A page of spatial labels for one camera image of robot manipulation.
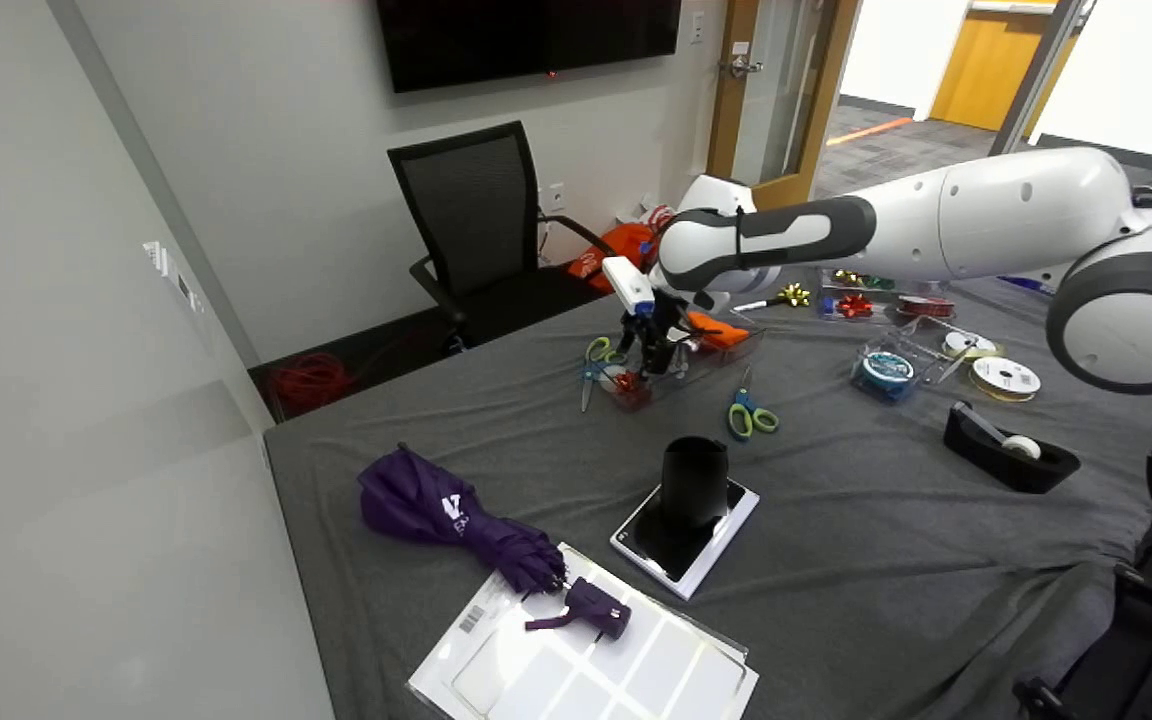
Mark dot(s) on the green blue scissors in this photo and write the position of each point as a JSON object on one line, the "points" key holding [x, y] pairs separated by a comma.
{"points": [[597, 356], [748, 418]]}

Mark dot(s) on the purple folded umbrella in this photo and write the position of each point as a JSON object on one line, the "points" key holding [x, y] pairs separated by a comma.
{"points": [[412, 499]]}

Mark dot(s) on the gold gift bow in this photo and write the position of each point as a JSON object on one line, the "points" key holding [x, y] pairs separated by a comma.
{"points": [[795, 298]]}

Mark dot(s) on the black office chair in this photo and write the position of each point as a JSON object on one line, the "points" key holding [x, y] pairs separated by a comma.
{"points": [[478, 214]]}

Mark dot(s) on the orange ribbon piece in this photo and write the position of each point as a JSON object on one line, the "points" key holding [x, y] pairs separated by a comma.
{"points": [[708, 332]]}

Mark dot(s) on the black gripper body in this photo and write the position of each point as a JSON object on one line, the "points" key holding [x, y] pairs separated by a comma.
{"points": [[652, 332]]}

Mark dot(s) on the ice breakers mint tin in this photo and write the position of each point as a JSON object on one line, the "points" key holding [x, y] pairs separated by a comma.
{"points": [[887, 375]]}

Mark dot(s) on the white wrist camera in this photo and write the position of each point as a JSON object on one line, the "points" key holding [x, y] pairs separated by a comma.
{"points": [[633, 290]]}

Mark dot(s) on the white label sheet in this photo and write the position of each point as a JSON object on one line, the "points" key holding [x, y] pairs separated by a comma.
{"points": [[491, 664]]}

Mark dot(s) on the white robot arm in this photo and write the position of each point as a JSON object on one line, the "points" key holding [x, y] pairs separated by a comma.
{"points": [[1036, 210]]}

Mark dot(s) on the black cylindrical cup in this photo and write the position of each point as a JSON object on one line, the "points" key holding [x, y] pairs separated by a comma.
{"points": [[690, 500]]}

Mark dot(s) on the orange plastic bag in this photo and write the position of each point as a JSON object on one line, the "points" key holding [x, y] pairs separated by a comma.
{"points": [[633, 242]]}

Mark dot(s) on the wall television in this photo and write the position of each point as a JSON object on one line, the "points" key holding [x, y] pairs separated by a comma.
{"points": [[462, 42]]}

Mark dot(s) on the white gold ribbon spool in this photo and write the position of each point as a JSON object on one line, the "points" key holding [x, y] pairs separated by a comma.
{"points": [[1005, 378]]}

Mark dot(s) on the black and white box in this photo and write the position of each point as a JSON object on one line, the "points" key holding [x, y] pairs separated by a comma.
{"points": [[633, 538]]}

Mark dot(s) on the purple umbrella sleeve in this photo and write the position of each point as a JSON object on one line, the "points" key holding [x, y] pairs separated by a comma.
{"points": [[590, 606]]}

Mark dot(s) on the red gift bow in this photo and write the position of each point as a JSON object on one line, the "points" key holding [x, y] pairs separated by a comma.
{"points": [[630, 389], [854, 305]]}

